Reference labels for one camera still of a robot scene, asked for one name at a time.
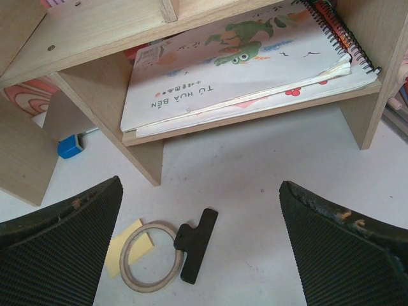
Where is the pink plastic bottle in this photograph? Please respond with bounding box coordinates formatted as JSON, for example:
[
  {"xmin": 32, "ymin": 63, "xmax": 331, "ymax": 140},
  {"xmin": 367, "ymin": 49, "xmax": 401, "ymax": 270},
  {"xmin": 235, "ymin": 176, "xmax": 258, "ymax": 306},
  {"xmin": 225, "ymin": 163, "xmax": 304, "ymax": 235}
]
[{"xmin": 390, "ymin": 50, "xmax": 408, "ymax": 111}]

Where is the blue eraser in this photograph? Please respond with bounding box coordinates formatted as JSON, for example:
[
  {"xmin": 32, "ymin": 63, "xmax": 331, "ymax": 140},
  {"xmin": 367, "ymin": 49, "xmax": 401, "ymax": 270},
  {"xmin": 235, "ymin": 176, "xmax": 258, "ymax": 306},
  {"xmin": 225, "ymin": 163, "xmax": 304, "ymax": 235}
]
[{"xmin": 57, "ymin": 135, "xmax": 84, "ymax": 159}]

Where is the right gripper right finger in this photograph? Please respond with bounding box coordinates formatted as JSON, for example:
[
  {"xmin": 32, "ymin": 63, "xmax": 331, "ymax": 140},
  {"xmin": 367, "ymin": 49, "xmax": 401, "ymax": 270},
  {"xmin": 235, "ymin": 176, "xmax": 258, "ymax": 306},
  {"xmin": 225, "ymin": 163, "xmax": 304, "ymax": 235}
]
[{"xmin": 279, "ymin": 181, "xmax": 407, "ymax": 305}]

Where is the light wooden bookshelf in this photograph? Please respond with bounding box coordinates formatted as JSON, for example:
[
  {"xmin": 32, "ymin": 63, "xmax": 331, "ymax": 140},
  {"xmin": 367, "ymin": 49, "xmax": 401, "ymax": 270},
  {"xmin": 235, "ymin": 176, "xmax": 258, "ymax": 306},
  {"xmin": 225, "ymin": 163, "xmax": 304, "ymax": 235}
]
[{"xmin": 1, "ymin": 1, "xmax": 407, "ymax": 186}]

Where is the spiral notebook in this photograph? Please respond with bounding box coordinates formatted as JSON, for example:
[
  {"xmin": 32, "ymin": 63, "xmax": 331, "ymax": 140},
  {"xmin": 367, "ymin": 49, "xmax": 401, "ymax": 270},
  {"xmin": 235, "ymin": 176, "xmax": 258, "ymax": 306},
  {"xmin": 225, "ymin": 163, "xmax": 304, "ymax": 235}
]
[{"xmin": 120, "ymin": 1, "xmax": 379, "ymax": 138}]

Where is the yellow sticky note pad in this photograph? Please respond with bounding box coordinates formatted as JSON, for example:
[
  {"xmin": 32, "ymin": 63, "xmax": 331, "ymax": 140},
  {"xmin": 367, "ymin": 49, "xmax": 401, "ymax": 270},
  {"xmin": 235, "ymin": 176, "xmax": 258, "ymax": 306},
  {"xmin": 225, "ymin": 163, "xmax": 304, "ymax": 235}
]
[{"xmin": 105, "ymin": 219, "xmax": 154, "ymax": 279}]

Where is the black binder clip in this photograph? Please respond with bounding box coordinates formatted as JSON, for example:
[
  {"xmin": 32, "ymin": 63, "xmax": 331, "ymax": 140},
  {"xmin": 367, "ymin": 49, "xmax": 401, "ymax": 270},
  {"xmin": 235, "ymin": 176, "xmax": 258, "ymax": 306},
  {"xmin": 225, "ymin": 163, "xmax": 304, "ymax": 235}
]
[{"xmin": 173, "ymin": 208, "xmax": 219, "ymax": 284}]

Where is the masking tape roll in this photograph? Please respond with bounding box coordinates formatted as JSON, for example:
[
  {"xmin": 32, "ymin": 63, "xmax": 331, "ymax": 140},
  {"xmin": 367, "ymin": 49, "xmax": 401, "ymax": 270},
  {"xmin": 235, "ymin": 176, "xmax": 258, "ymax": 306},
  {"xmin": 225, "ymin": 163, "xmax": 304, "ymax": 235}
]
[{"xmin": 119, "ymin": 222, "xmax": 184, "ymax": 293}]

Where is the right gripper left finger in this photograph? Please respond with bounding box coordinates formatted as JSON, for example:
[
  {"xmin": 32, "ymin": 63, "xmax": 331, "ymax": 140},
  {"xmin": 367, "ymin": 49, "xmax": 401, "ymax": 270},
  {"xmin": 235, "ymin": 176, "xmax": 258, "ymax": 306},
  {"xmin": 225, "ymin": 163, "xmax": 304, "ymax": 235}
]
[{"xmin": 1, "ymin": 176, "xmax": 123, "ymax": 305}]

